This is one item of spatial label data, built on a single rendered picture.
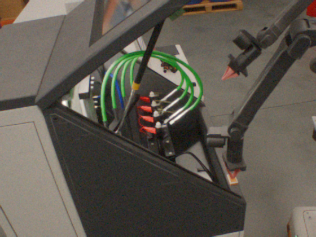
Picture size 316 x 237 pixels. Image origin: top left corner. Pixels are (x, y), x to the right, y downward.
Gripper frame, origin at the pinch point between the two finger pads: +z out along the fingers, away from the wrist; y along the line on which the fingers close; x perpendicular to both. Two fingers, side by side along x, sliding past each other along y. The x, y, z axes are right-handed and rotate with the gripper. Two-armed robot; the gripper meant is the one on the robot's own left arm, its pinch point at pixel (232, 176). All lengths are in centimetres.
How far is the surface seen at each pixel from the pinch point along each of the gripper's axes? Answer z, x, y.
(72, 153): -31, -52, 13
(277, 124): 95, 93, -150
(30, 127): -42, -62, 13
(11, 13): 70, -237, -556
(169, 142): -0.6, -20.3, -25.6
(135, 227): 4.8, -38.1, 12.7
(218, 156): 2.2, -1.6, -15.1
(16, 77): -52, -66, 0
